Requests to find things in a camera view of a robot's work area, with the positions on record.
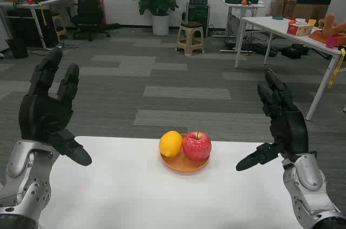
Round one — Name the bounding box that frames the brown paper bag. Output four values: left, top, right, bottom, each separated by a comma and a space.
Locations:
270, 0, 297, 17

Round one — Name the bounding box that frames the orange plush toy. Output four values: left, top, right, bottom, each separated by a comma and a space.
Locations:
318, 12, 346, 35

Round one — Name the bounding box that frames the large cardboard box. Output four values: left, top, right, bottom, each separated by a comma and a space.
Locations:
290, 0, 332, 26

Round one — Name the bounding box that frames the red tissue box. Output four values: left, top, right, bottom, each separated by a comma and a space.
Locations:
286, 21, 314, 37

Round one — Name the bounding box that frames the black case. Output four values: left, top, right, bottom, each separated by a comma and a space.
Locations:
281, 44, 310, 59

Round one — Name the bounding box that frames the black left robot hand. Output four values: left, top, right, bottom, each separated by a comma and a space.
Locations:
18, 48, 93, 167

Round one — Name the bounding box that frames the white office desk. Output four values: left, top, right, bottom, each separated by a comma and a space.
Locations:
0, 0, 74, 51

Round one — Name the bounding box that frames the black trash bin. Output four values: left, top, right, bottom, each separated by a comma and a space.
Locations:
5, 37, 29, 59

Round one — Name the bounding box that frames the orange round plate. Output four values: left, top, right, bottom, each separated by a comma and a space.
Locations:
161, 133, 211, 173

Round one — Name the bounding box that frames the red apple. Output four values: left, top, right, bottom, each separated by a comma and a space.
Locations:
182, 131, 212, 161

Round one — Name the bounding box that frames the beige plastic stool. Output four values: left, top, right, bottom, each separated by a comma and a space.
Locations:
176, 21, 205, 56

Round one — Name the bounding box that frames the black cabinet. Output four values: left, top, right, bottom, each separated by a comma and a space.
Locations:
6, 9, 59, 48

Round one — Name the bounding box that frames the long white table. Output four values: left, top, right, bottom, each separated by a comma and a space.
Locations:
234, 16, 346, 121

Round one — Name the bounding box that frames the orange tray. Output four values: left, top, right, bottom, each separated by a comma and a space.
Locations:
308, 29, 346, 46

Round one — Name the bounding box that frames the pink cup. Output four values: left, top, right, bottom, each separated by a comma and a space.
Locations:
325, 36, 338, 49

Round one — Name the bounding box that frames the black equipment rack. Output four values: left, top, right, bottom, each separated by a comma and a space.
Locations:
185, 0, 211, 38

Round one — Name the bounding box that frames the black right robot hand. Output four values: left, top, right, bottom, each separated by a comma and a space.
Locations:
235, 68, 310, 172

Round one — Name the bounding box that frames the yellow lemon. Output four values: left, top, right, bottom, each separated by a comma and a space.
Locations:
158, 130, 183, 158

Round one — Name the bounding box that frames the yellow measuring tape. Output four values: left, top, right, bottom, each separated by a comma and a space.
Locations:
39, 2, 47, 26
328, 48, 346, 89

